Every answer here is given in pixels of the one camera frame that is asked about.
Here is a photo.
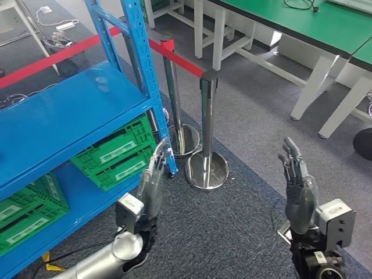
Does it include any black round stool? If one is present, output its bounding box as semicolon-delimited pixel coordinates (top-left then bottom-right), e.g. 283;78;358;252
352;127;372;162

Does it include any white power strip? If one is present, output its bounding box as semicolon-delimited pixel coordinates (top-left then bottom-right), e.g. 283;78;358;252
56;21;79;32

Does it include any chrome barrier post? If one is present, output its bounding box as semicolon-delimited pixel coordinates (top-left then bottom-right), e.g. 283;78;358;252
160;34;201;159
185;70;229;192

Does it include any green top white table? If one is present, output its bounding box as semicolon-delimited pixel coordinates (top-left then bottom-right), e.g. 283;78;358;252
318;37;372;140
193;0;372;122

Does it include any white table frame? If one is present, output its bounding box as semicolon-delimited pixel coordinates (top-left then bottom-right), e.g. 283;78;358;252
143;0;186;30

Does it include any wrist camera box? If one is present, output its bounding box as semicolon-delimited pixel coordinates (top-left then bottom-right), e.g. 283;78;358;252
115;192;145;235
315;198;357;253

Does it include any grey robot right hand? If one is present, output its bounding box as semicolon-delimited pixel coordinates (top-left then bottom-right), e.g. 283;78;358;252
277;137;320;235

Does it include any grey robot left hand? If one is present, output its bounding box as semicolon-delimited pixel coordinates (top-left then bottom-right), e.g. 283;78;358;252
137;138;171;220

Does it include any white floor cable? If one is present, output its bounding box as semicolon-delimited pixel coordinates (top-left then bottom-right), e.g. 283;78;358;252
0;83;59;111

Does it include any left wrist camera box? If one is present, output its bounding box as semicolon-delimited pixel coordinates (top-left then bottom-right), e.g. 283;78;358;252
115;192;145;235

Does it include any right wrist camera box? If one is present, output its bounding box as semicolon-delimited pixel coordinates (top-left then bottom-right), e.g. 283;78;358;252
315;198;357;253

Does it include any green plastic crate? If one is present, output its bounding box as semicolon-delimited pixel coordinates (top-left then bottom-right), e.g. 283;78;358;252
70;114;157;192
0;173;70;257

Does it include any blue metal shelf rack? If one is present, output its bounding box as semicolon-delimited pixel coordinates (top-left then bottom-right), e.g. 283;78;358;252
0;0;179;279

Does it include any red barrier tape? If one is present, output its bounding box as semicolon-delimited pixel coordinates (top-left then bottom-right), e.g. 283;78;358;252
0;26;204;90

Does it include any black table cable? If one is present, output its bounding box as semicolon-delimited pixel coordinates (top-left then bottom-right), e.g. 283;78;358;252
283;0;320;13

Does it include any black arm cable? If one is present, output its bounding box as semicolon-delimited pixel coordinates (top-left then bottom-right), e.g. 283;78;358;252
32;241;113;279

